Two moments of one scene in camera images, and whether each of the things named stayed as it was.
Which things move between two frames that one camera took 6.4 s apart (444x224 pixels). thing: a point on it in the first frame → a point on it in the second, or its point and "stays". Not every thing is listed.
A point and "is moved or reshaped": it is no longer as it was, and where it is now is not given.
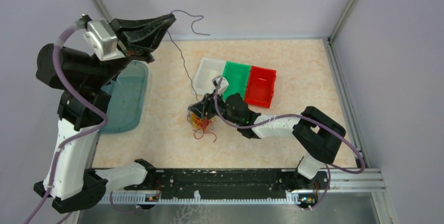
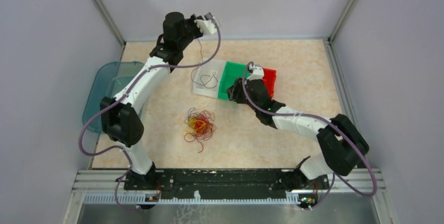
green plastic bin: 236,75 stays
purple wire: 201,17 → 201,51
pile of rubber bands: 201,126 is moved or reshaped
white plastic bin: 209,69 stays
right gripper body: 209,102 → 239,94
